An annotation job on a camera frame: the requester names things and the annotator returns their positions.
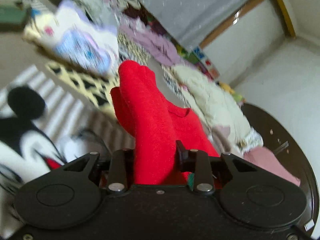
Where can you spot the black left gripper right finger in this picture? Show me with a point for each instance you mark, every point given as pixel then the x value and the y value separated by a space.
pixel 196 162

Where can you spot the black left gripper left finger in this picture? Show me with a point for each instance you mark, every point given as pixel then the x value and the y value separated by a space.
pixel 121 169

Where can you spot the red knit sweater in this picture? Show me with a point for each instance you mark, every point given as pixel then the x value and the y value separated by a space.
pixel 156 124

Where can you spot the cream fluffy blanket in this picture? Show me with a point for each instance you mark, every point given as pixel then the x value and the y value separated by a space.
pixel 218 109

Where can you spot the pink blanket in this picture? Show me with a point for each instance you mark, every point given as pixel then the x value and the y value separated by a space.
pixel 264 158

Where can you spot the yellow green plush toy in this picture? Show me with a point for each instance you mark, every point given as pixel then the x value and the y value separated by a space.
pixel 236 96

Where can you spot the patterned cartoon bed blanket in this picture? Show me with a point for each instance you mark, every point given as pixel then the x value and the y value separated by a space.
pixel 44 127

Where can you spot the dark wooden headboard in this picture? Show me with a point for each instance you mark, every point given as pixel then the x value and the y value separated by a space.
pixel 277 139

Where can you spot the colourful cardboard box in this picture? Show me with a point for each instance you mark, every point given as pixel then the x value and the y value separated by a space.
pixel 205 64

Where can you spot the purple crumpled bedsheet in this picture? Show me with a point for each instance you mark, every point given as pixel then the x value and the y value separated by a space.
pixel 158 46

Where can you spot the grey speckled curtain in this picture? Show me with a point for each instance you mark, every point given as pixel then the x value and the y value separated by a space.
pixel 190 21

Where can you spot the white folded graphic shirt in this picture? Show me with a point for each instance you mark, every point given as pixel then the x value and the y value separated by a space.
pixel 70 36

